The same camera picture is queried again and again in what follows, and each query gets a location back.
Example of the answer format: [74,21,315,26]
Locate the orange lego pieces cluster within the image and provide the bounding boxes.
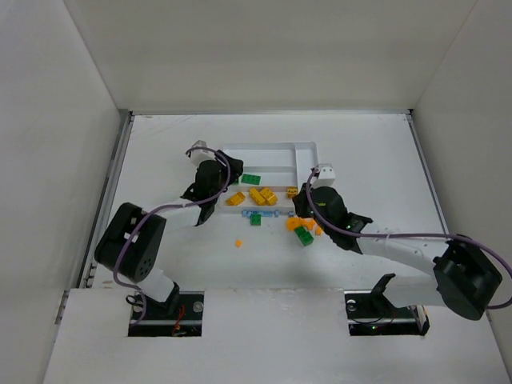
[300,218,323,236]

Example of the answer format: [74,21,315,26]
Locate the yellow lego brick with face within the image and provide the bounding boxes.
[286,187,298,199]

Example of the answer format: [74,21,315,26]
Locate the green 2x4 lego brick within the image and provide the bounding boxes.
[294,226,314,246]

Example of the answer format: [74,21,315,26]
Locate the large yellow arch lego brick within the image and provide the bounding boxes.
[226,192,246,206]

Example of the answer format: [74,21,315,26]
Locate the yellow 2x3 lego brick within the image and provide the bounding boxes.
[249,187,278,206]

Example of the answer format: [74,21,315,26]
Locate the green L-shaped lego brick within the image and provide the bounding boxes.
[241,174,261,186]

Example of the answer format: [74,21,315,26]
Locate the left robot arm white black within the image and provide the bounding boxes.
[94,146,244,324]

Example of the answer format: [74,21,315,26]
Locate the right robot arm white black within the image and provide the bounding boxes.
[292,184,503,321]

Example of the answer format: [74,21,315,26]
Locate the white divided plastic tray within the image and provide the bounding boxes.
[218,142,318,215]

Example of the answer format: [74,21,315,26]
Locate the small green square lego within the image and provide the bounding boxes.
[250,214,262,226]

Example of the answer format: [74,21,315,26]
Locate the light blue lego row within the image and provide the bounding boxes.
[242,210,280,218]

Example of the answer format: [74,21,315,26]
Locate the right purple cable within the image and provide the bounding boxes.
[306,167,512,311]

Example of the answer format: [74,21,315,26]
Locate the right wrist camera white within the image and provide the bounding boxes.
[311,163,336,188]

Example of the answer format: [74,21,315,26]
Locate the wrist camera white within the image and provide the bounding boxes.
[186,140,215,167]
[311,163,336,188]

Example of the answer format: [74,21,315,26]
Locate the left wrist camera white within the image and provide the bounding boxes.
[186,140,215,167]

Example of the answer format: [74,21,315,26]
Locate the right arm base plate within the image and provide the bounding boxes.
[344,290,430,337]

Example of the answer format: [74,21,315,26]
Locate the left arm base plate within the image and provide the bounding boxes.
[126,291,205,338]

